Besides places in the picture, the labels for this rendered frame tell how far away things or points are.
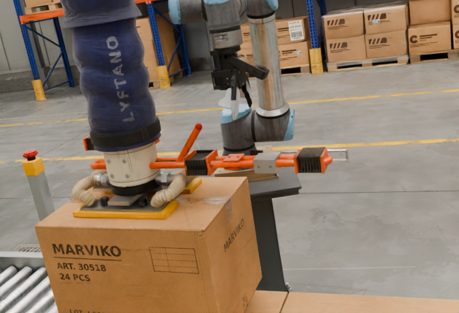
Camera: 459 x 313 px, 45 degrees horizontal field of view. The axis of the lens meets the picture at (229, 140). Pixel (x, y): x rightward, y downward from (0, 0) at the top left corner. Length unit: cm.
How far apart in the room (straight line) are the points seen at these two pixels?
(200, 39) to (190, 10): 910
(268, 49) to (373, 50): 648
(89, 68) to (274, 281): 152
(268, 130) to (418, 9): 686
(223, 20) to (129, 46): 31
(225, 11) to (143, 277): 83
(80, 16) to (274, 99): 105
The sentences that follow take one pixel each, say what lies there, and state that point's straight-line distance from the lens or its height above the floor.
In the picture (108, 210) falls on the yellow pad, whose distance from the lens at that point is 181.
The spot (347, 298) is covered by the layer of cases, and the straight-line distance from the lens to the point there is 204.
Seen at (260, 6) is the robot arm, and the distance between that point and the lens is 224.
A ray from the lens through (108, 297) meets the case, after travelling 188.
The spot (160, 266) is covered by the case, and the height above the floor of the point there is 88.
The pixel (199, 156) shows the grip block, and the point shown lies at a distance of 174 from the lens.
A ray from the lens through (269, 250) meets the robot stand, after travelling 270.
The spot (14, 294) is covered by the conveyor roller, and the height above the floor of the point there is 54.
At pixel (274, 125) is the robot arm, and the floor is 101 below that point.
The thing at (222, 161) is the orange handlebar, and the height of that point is 114.
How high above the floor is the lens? 166
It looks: 16 degrees down
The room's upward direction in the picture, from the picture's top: 10 degrees counter-clockwise
